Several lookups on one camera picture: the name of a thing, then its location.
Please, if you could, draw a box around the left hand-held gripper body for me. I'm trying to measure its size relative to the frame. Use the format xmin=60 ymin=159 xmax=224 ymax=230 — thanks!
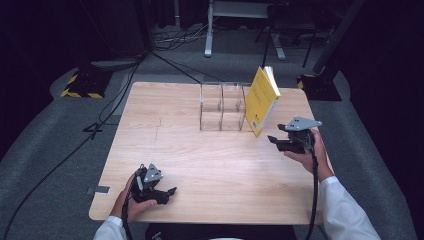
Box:
xmin=130 ymin=162 xmax=172 ymax=205

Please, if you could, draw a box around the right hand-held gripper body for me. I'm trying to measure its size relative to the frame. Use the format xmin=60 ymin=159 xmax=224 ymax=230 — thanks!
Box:
xmin=276 ymin=115 xmax=323 ymax=155

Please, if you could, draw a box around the yellow book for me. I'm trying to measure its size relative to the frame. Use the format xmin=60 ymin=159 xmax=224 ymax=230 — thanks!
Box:
xmin=245 ymin=65 xmax=282 ymax=137

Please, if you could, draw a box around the clear acrylic book rack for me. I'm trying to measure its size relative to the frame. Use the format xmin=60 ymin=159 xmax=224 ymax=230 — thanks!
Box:
xmin=199 ymin=81 xmax=254 ymax=133

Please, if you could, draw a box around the person's left hand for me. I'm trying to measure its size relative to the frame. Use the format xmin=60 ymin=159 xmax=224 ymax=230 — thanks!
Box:
xmin=110 ymin=173 xmax=158 ymax=223

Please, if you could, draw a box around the person's right hand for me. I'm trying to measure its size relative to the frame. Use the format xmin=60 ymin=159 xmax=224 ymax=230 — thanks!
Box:
xmin=283 ymin=128 xmax=335 ymax=183

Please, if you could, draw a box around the grey floor tape strip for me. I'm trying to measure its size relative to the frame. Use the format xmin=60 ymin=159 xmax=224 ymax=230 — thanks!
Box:
xmin=85 ymin=185 xmax=111 ymax=196

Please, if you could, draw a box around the black yellow striped stand base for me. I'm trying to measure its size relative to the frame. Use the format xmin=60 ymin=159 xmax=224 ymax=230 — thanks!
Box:
xmin=60 ymin=68 xmax=113 ymax=100
xmin=297 ymin=73 xmax=343 ymax=102

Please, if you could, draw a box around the person's dark lap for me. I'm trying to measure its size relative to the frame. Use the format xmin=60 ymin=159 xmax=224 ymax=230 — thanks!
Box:
xmin=145 ymin=223 xmax=298 ymax=240

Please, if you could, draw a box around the black tripod stand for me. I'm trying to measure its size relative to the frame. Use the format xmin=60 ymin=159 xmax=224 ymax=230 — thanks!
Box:
xmin=254 ymin=3 xmax=323 ymax=69

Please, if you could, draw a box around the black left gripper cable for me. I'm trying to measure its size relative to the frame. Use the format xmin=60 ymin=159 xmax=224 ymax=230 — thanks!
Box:
xmin=121 ymin=173 xmax=141 ymax=240

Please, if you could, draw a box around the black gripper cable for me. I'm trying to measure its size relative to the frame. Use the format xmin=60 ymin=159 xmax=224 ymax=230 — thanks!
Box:
xmin=304 ymin=146 xmax=320 ymax=240
xmin=121 ymin=173 xmax=141 ymax=240

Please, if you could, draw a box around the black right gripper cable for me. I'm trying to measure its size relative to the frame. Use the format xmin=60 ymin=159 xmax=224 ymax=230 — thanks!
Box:
xmin=304 ymin=146 xmax=320 ymax=240

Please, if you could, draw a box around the long black floor cable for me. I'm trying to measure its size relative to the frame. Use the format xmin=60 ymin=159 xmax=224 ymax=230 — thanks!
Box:
xmin=0 ymin=49 xmax=149 ymax=240

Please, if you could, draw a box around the white metal desk frame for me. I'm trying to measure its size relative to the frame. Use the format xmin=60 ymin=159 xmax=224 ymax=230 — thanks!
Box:
xmin=203 ymin=0 xmax=287 ymax=61

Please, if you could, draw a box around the bundle of floor cables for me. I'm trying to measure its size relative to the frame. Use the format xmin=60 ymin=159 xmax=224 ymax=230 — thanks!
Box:
xmin=153 ymin=23 xmax=209 ymax=52

